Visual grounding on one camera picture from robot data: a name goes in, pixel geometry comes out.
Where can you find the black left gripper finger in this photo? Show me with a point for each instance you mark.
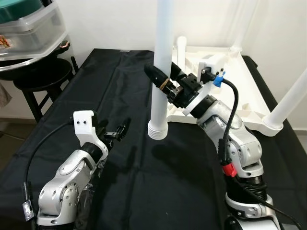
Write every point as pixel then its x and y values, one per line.
pixel 124 128

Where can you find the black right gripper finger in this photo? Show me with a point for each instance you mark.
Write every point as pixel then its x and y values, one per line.
pixel 177 73
pixel 156 76

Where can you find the white plastic table top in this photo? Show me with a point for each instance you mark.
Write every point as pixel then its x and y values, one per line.
pixel 249 86

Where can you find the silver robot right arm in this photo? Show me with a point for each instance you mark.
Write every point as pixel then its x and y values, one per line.
pixel 240 139

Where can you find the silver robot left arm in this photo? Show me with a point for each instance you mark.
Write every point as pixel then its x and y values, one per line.
pixel 67 187

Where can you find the black cloth cover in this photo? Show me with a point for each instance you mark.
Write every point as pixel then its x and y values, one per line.
pixel 144 182

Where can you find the clear tape patch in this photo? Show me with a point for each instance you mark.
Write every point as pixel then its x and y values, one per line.
pixel 86 203

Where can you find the copper coloured bowl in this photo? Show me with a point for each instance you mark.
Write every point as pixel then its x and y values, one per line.
pixel 64 44

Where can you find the grey hanging cloth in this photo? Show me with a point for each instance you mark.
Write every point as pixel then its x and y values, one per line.
pixel 4 96

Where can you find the clear plastic storage box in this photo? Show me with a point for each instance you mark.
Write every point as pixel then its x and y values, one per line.
pixel 33 33

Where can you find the dark green round lid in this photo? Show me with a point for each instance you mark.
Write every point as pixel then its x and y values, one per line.
pixel 19 7

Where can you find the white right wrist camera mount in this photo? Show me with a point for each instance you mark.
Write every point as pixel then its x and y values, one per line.
pixel 211 62

